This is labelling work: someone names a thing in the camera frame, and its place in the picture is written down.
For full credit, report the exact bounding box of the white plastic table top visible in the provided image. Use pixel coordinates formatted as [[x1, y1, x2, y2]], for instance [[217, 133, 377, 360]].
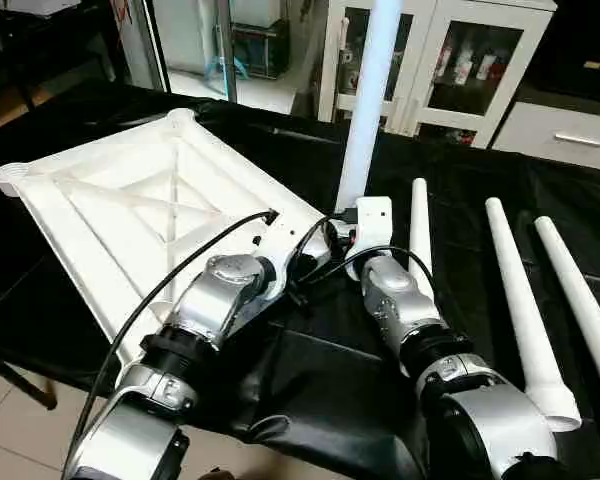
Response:
[[0, 108, 333, 367]]

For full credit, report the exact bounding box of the white plastic table leg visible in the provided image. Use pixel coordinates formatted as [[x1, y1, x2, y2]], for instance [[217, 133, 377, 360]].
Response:
[[533, 216, 600, 423], [409, 178, 437, 303], [334, 0, 406, 214], [483, 197, 583, 434]]

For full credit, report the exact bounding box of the black table mat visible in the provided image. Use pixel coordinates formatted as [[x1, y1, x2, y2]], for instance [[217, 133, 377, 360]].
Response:
[[0, 80, 600, 480]]

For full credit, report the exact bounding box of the white drawer unit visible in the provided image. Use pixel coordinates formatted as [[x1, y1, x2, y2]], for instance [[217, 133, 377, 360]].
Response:
[[491, 100, 600, 175]]

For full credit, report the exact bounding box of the black metal workbench leg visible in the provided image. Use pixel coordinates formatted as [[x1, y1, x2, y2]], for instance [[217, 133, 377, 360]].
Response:
[[0, 355, 60, 412]]

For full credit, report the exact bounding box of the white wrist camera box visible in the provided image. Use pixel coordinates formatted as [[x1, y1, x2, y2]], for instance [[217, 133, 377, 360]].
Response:
[[250, 211, 329, 303], [343, 196, 395, 284]]

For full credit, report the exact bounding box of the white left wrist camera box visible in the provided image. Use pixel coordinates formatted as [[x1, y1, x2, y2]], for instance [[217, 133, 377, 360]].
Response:
[[250, 211, 329, 303]]

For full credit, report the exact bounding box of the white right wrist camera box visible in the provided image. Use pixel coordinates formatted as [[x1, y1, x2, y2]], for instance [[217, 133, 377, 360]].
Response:
[[343, 196, 395, 284]]

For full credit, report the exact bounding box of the white glass door cabinet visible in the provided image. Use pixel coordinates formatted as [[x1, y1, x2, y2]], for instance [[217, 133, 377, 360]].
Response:
[[317, 0, 559, 150]]

